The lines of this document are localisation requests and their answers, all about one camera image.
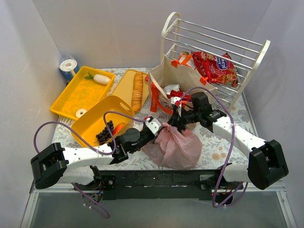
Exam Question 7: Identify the white red chips bag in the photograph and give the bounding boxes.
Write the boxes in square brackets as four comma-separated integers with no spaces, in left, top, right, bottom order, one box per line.
[163,84,184,98]

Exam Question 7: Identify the pink plastic grocery bag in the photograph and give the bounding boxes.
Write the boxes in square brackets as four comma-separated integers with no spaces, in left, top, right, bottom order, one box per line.
[142,123,202,170]

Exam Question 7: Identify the beige paper grocery bag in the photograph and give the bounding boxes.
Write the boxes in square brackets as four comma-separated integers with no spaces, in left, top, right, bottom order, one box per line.
[148,56,217,115]

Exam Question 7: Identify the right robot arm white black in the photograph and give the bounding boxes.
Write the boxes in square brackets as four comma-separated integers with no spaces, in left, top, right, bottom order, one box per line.
[169,92,289,190]

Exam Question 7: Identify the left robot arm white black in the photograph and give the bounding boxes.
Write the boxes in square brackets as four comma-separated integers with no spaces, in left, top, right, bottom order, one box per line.
[30,124,163,190]

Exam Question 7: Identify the orange carrot toy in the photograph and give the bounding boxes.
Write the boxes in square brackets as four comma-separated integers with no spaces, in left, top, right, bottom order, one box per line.
[112,123,126,135]

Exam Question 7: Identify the black grape bunch toy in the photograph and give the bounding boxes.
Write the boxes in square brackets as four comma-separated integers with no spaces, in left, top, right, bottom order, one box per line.
[95,120,114,145]

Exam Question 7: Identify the row of round crackers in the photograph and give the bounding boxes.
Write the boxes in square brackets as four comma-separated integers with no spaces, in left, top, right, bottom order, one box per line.
[131,71,143,113]

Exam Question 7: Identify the red snack bag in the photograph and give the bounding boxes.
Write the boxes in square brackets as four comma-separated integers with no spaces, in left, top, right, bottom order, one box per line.
[191,51,238,88]

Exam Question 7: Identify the yellow deep bin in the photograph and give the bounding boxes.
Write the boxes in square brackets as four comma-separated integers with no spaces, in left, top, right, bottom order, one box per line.
[72,95,134,146]

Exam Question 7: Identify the orange snack packet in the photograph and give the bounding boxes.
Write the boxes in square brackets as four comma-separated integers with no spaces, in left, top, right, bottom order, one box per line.
[178,51,193,68]

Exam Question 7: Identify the white radish toy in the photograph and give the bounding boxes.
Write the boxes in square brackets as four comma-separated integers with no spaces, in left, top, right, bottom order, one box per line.
[84,73,110,85]

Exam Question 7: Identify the yellow rectangular tray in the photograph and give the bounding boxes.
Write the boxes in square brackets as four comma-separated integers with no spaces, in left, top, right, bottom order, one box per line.
[50,66,115,120]

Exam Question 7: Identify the cream metal shelf rack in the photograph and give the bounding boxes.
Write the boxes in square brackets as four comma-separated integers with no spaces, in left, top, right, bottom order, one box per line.
[161,12,271,110]

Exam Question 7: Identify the tissue roll blue pack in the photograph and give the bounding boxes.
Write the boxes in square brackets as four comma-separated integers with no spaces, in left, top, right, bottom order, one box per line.
[59,58,80,82]

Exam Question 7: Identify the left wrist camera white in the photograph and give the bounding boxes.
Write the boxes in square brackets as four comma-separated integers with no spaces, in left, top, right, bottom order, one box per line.
[144,116,163,137]

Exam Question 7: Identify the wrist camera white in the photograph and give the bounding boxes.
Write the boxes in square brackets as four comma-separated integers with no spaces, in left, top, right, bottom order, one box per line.
[144,116,163,137]
[171,96,183,117]

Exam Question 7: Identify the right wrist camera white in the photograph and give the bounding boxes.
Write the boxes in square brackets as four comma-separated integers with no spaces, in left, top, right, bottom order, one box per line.
[171,96,183,117]

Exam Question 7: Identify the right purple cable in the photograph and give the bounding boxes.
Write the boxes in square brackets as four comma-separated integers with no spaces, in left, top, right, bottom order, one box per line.
[177,86,249,209]

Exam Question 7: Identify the purple cable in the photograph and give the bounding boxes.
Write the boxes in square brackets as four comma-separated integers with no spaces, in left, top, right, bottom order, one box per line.
[177,86,249,209]
[33,111,150,219]

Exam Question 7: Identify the white ring slice toy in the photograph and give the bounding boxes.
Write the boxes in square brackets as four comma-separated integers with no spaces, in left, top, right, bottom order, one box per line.
[75,108,87,118]

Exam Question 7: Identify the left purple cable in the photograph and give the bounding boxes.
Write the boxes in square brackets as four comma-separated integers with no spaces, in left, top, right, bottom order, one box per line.
[33,111,150,219]

